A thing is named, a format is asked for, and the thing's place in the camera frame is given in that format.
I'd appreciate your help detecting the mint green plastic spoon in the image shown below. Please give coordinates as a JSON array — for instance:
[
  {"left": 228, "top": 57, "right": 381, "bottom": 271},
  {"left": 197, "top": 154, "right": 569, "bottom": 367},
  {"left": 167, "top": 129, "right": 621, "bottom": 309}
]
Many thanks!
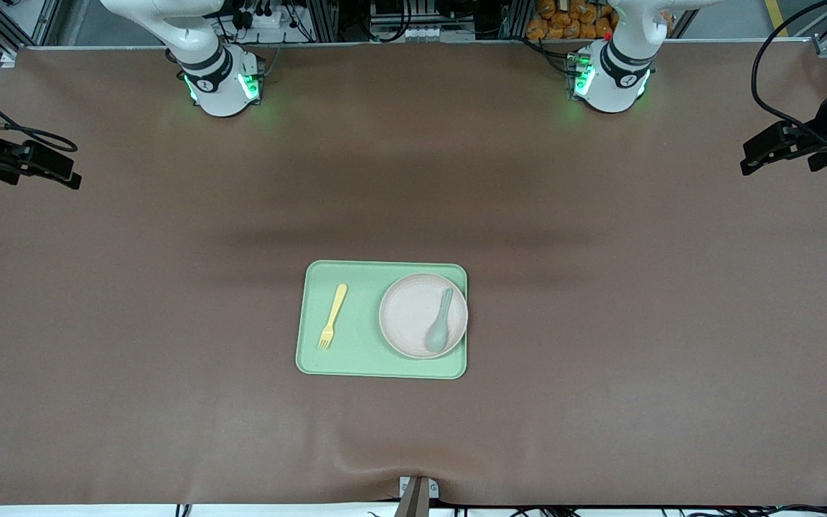
[{"left": 424, "top": 287, "right": 454, "bottom": 354}]

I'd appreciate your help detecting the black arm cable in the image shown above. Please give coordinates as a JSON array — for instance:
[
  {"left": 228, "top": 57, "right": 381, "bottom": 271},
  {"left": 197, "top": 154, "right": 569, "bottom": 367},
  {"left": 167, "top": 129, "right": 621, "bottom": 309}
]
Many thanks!
[
  {"left": 749, "top": 0, "right": 827, "bottom": 142},
  {"left": 0, "top": 72, "right": 79, "bottom": 154}
]

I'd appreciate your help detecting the round speckled white plate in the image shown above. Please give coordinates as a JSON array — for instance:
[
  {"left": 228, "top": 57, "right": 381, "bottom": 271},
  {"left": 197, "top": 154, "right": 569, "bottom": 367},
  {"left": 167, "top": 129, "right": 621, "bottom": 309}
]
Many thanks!
[{"left": 378, "top": 273, "right": 469, "bottom": 360}]

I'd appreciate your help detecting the white power strip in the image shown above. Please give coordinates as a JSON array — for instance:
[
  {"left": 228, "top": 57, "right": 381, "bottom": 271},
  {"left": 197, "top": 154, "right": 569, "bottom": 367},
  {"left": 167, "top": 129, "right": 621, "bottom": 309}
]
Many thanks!
[{"left": 238, "top": 0, "right": 294, "bottom": 31}]

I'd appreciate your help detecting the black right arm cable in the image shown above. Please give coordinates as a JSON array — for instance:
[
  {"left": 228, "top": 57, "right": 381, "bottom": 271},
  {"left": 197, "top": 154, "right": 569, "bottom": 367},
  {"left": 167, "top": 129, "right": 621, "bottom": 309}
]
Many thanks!
[{"left": 0, "top": 72, "right": 79, "bottom": 154}]

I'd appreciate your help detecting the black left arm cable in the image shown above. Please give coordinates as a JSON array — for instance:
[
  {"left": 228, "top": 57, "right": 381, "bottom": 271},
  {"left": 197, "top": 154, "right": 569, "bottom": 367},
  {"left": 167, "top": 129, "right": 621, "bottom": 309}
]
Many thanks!
[{"left": 749, "top": 0, "right": 827, "bottom": 142}]

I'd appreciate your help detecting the bag of orange buns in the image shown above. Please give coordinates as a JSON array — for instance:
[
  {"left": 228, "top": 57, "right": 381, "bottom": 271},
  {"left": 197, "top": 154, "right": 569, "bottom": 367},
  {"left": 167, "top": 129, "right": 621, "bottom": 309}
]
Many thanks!
[{"left": 526, "top": 0, "right": 619, "bottom": 41}]

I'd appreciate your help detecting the mint green rectangular tray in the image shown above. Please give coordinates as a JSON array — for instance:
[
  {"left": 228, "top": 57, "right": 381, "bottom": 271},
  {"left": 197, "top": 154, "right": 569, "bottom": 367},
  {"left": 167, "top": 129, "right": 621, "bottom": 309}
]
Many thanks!
[{"left": 295, "top": 260, "right": 469, "bottom": 380}]

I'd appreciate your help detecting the yellow plastic fork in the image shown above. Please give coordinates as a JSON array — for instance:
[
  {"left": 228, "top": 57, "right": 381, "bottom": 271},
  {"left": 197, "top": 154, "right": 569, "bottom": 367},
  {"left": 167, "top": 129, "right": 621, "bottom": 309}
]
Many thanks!
[{"left": 317, "top": 283, "right": 349, "bottom": 351}]

